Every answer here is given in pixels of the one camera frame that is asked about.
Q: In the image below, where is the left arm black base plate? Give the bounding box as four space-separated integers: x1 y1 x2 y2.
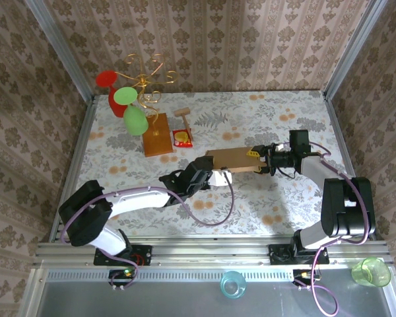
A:
94 244 152 267

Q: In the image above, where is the aluminium mounting rail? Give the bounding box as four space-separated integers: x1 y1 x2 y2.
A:
32 236 393 268

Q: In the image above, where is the green plastic cup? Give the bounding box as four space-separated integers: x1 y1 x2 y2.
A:
350 257 392 287

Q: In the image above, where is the slotted metal cable duct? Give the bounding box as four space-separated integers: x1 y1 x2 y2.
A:
44 267 389 282

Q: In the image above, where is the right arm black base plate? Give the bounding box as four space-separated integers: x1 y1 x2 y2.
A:
269 243 331 265

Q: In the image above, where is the brown cardboard paper box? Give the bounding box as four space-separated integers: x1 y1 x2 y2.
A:
205 147 267 174

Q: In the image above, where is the floral patterned tablecloth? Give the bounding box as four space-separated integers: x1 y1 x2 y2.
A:
54 90 366 237

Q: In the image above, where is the green plastic wine glass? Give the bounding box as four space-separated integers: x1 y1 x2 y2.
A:
114 87 149 137

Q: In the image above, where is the red plastic wine glass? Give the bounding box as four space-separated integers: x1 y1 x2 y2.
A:
95 69 129 119

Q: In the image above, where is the red snack packet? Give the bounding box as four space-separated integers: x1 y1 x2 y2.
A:
171 129 194 148

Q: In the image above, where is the aluminium table side rail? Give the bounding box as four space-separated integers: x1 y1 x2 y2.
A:
49 95 96 244
321 92 383 238

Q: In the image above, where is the small wooden mallet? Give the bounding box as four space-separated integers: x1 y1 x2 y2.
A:
174 108 194 141

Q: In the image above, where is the gold wire glass rack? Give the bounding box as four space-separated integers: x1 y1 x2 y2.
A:
114 52 180 158

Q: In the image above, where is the light blue plastic cup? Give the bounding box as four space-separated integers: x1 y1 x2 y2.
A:
220 270 248 300

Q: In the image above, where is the small black controller board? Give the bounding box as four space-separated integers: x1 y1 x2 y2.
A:
292 269 321 281
108 269 136 280

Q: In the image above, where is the aluminium frame post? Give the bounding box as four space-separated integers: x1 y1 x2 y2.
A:
24 0 95 100
323 0 390 97

